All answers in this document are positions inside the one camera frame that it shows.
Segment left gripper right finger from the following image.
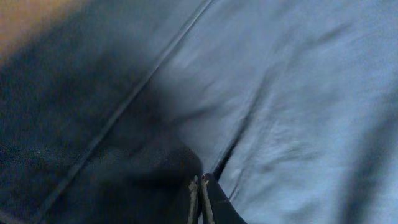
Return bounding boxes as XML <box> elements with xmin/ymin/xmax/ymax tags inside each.
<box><xmin>201</xmin><ymin>173</ymin><xmax>247</xmax><ymax>224</ymax></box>

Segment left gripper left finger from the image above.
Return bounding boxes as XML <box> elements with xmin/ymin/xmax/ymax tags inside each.
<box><xmin>187</xmin><ymin>176</ymin><xmax>198</xmax><ymax>224</ymax></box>

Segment navy blue shorts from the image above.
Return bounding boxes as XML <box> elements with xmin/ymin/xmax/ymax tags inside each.
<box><xmin>1</xmin><ymin>1</ymin><xmax>397</xmax><ymax>223</ymax></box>

